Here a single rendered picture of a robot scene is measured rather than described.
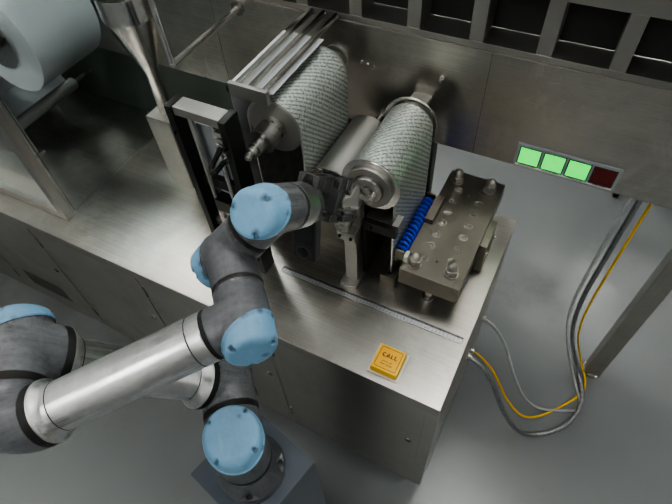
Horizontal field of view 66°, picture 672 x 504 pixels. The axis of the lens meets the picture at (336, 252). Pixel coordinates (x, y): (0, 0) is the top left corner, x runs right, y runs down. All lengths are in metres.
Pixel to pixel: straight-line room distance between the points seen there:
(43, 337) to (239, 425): 0.39
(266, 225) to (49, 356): 0.43
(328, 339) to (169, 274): 0.52
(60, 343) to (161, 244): 0.78
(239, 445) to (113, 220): 0.98
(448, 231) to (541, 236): 1.48
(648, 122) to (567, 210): 1.72
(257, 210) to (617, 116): 0.89
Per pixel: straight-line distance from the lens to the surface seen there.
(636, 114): 1.34
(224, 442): 1.07
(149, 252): 1.67
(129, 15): 1.46
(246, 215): 0.72
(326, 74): 1.32
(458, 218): 1.46
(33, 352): 0.93
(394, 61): 1.41
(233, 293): 0.72
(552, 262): 2.78
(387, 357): 1.33
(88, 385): 0.80
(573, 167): 1.43
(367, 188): 1.20
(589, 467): 2.35
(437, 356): 1.36
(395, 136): 1.25
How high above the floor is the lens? 2.12
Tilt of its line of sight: 52 degrees down
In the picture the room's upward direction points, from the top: 5 degrees counter-clockwise
